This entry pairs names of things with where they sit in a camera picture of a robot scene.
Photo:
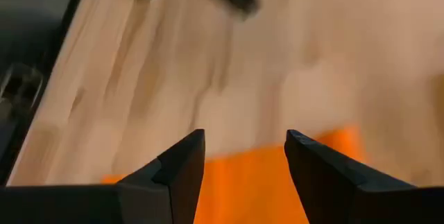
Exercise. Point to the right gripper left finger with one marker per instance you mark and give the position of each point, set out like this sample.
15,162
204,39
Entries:
104,206

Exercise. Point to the black aluminium table frame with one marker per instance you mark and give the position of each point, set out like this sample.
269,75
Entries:
69,9

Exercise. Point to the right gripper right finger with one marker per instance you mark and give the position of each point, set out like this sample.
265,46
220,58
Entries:
347,199

